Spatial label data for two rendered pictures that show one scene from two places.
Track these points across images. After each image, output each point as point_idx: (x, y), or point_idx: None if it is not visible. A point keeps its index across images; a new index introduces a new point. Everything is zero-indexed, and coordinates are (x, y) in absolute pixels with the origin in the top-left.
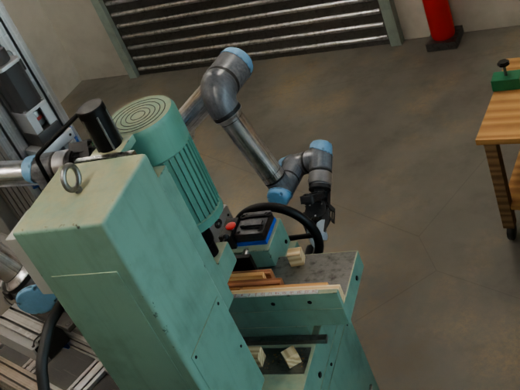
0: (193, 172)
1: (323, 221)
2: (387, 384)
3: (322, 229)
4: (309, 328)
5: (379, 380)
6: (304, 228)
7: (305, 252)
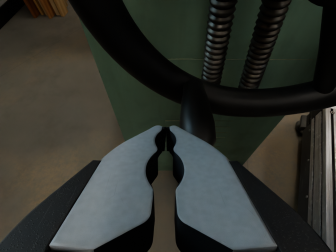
0: None
1: (80, 222)
2: (156, 242)
3: (108, 168)
4: None
5: (165, 249)
6: (261, 182)
7: (206, 98)
